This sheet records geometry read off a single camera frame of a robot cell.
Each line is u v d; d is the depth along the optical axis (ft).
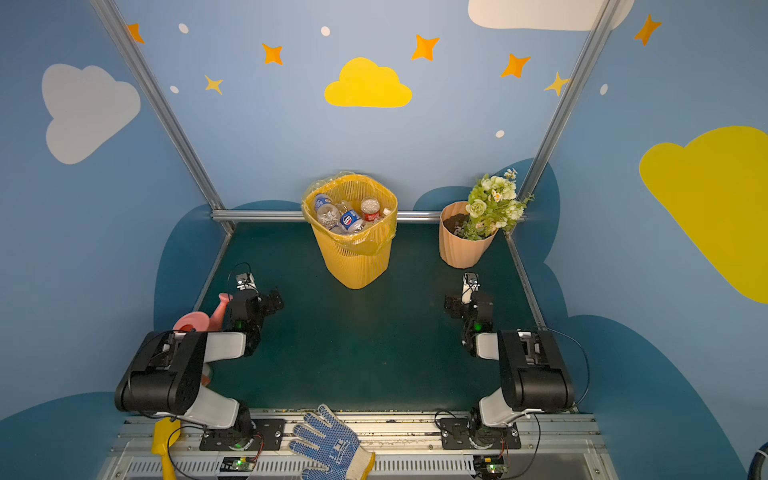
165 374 1.48
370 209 3.06
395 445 2.40
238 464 2.32
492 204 2.98
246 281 2.66
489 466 2.35
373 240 2.71
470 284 2.69
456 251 3.30
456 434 2.45
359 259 2.83
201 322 2.68
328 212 2.79
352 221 2.82
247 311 2.36
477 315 2.40
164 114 2.83
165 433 2.40
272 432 2.47
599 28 2.35
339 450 2.35
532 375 1.50
